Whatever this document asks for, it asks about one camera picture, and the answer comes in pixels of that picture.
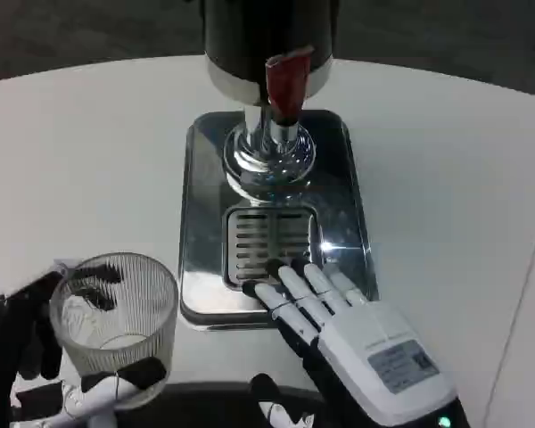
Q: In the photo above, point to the black steel drink dispenser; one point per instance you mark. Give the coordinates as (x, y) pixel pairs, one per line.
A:
(267, 49)

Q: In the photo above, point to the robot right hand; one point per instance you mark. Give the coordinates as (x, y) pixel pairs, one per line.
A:
(365, 339)

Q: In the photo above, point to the clear ribbed glass cup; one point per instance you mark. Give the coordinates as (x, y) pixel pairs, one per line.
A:
(116, 312)

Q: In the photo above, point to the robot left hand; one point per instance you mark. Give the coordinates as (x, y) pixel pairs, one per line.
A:
(9, 330)

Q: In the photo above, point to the steel drip tray grid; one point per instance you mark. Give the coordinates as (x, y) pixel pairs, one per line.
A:
(263, 245)

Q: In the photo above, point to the steel drip tray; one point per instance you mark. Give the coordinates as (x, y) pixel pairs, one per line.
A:
(205, 249)

